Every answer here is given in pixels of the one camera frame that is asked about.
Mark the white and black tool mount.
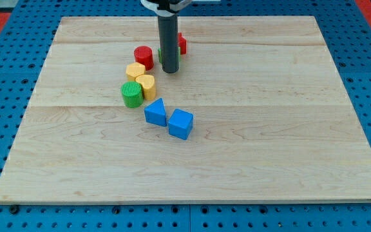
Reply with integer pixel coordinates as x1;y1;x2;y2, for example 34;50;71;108
140;0;192;17

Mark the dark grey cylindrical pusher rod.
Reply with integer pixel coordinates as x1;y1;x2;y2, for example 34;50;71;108
158;14;180;73

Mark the green star block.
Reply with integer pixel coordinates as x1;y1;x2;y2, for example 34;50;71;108
157;47;181;64

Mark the red star block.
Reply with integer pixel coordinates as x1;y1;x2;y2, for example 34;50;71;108
178;32;187;55

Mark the red cylinder block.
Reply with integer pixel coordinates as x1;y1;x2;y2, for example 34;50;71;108
133;46;154;71

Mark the yellow hexagon block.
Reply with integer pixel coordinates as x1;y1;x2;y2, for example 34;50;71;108
126;62;146;81

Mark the yellow heart block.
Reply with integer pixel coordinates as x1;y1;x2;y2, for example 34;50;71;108
135;74;157;101

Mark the green cylinder block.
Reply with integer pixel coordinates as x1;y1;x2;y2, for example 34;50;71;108
120;81;143;108

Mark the blue triangle block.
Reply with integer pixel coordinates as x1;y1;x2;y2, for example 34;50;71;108
144;98;167;127

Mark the blue cube block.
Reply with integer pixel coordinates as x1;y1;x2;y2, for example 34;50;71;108
168;108;194;140

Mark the wooden board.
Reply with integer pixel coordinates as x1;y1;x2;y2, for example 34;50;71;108
0;16;371;205

